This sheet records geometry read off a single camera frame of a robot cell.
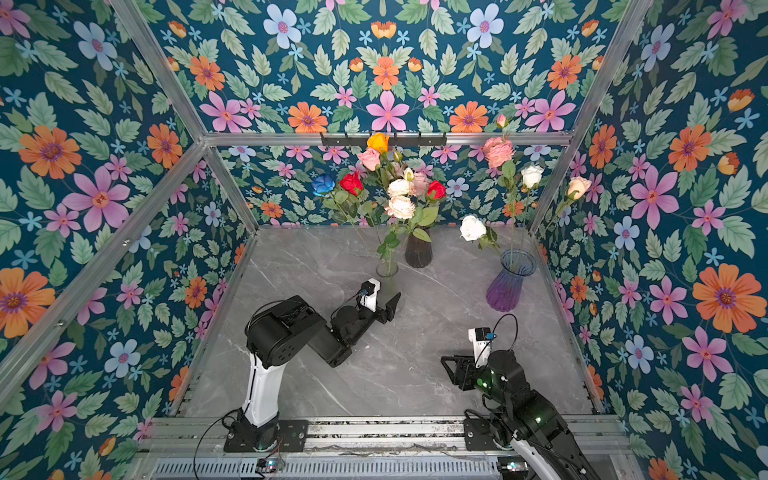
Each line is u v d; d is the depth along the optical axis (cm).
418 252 105
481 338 68
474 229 64
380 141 85
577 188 72
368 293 78
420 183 86
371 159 80
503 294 90
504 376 56
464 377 66
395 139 89
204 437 72
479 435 73
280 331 55
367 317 81
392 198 75
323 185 70
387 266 86
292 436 73
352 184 73
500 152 74
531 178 74
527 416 55
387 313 84
